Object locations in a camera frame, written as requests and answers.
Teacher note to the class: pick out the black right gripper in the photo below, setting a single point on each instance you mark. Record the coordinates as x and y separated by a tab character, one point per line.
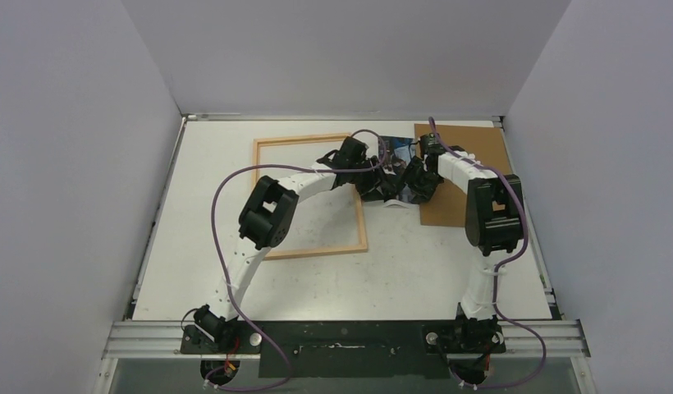
415	181

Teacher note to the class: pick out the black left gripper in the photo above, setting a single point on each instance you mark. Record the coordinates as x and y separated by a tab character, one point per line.
376	180

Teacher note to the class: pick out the colour printed photo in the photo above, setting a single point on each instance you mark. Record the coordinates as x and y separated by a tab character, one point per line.
390	189

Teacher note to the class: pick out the brown frame backing board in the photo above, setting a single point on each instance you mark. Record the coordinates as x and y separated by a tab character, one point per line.
485	145

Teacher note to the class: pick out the clear glass pane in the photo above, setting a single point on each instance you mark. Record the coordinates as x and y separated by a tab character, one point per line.
325	217

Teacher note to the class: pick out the light wooden picture frame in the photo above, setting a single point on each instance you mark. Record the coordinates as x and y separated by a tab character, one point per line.
314	217

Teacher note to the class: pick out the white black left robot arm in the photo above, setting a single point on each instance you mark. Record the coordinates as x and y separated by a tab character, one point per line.
264	223

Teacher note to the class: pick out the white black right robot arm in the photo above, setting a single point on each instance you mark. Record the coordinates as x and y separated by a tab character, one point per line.
493	225

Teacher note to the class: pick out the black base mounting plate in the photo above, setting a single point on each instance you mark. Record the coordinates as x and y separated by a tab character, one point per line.
342	349

